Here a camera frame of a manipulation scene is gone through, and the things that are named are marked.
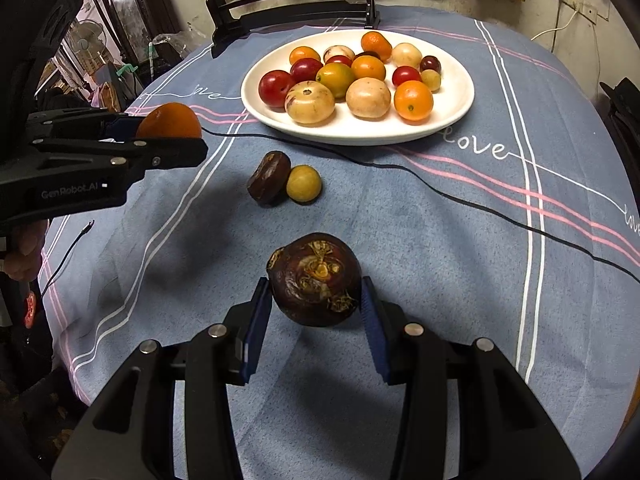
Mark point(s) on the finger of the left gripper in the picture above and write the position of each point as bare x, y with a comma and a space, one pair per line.
162, 153
85, 123

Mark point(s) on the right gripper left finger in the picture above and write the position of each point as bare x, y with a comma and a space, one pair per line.
226, 353

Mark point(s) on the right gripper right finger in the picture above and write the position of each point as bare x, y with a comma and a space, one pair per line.
407, 353

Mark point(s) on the large bumpy mandarin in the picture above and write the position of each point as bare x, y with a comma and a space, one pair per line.
170, 120

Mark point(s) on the tan passion fruit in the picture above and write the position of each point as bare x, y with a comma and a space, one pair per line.
368, 98
338, 50
309, 103

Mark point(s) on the small orange tomato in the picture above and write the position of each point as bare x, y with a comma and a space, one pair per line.
301, 52

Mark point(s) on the yellow-green tomato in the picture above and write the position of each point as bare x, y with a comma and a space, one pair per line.
337, 77

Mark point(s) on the orange mandarin front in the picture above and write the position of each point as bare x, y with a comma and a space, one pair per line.
368, 66

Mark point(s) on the small dark red plum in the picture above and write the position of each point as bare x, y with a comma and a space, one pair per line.
368, 53

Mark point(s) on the small yellow longan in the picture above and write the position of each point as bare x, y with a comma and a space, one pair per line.
432, 79

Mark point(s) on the small orange mandarin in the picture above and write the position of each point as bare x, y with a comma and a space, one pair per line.
374, 41

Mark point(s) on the yellow-orange tomato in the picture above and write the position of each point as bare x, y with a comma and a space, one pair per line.
413, 101

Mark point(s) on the red cherry tomato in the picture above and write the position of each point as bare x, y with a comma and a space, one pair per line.
404, 74

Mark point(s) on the dark red cherry plum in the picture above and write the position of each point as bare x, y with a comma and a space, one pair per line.
430, 62

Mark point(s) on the person's left hand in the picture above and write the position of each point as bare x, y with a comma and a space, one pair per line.
23, 258

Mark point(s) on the dark brown date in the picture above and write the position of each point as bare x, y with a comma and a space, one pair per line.
269, 178

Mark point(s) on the small yellow-green fruit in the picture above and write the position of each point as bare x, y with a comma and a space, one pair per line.
304, 184

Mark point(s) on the blue striped tablecloth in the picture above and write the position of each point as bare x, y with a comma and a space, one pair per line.
517, 223

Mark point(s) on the white round plate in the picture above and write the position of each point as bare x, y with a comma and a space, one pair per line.
451, 102

